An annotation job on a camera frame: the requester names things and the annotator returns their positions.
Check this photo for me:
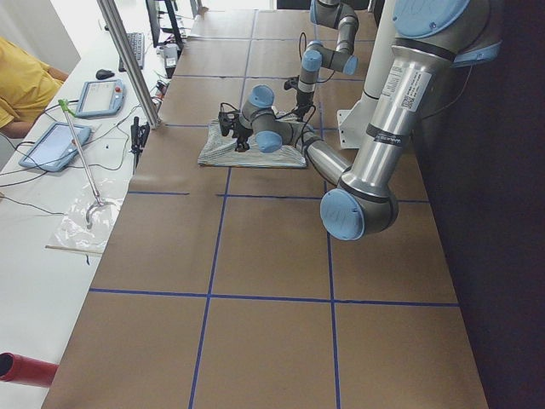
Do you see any aluminium frame post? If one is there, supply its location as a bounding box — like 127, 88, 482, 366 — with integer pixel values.
97, 0, 160, 130

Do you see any red cylinder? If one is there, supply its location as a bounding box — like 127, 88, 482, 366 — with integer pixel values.
1, 352, 58, 388

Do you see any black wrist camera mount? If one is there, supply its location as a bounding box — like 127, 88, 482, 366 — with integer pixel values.
284, 76, 299, 90
218, 110, 240, 138

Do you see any black tool on table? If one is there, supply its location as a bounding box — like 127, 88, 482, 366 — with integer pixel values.
130, 116, 150, 173

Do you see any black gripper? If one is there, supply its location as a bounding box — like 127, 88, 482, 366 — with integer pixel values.
233, 124, 253, 153
295, 89, 314, 122

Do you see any black computer mouse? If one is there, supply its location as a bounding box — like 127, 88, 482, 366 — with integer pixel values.
95, 69, 115, 80

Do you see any blue teach pendant far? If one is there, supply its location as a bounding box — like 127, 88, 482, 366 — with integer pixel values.
75, 79, 125, 118

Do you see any green handled reacher grabber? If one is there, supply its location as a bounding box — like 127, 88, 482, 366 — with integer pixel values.
58, 99, 116, 230

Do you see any person in yellow shirt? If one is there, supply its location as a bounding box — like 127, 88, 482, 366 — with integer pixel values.
1, 38, 68, 139

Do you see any clear plastic bag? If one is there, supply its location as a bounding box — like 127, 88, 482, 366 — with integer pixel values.
45, 178, 128, 255

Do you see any black monitor stand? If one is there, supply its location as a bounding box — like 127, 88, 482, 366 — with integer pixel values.
146, 0, 183, 49

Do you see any black keyboard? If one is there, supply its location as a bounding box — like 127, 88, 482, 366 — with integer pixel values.
118, 32, 146, 72

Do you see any blue teach pendant near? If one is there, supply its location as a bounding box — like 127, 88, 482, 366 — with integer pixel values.
19, 122, 77, 172

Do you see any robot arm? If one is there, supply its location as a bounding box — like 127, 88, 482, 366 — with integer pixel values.
218, 1, 503, 240
284, 1, 359, 121

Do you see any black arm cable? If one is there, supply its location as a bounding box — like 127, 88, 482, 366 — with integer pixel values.
297, 31, 337, 83
219, 101, 318, 146

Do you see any navy white striped polo shirt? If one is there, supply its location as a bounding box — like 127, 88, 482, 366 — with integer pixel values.
198, 112, 307, 169

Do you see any blue teach pendant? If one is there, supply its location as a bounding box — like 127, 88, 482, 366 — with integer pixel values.
75, 79, 125, 118
19, 122, 77, 172

